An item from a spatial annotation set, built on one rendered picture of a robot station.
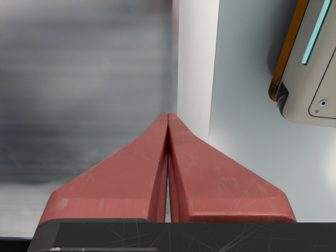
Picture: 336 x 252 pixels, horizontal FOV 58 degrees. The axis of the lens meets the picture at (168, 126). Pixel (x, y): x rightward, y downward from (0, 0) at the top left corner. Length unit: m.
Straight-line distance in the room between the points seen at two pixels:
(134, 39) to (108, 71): 0.03
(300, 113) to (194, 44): 0.85
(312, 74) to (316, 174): 0.79
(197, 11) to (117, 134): 0.13
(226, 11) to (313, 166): 0.88
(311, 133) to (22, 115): 1.34
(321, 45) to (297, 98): 0.18
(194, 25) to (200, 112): 0.07
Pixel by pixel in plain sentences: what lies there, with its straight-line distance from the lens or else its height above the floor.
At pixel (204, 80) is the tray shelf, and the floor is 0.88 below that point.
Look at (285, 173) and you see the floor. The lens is 1.63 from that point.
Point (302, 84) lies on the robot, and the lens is 1.02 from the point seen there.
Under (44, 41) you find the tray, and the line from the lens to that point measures 0.25.
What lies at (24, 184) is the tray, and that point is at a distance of 0.35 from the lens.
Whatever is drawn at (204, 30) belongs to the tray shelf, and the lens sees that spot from 0.23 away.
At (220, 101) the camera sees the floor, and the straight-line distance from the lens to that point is 1.30.
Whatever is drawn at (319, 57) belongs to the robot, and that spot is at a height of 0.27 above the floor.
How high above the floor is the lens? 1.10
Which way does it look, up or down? 54 degrees down
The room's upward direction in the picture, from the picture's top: 178 degrees counter-clockwise
